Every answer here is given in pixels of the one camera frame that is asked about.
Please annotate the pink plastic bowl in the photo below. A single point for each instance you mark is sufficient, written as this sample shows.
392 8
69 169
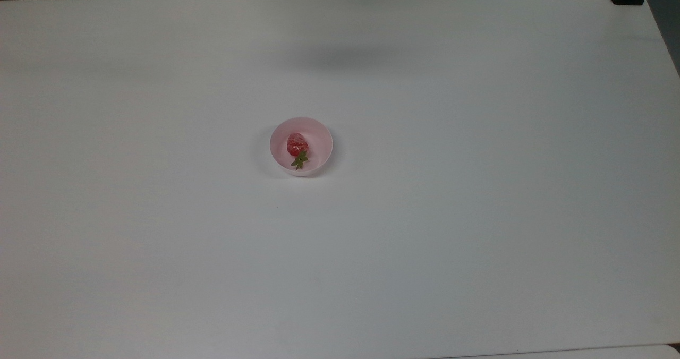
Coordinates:
319 136

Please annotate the red strawberry with green leaves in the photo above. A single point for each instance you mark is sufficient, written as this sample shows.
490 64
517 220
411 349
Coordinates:
297 145

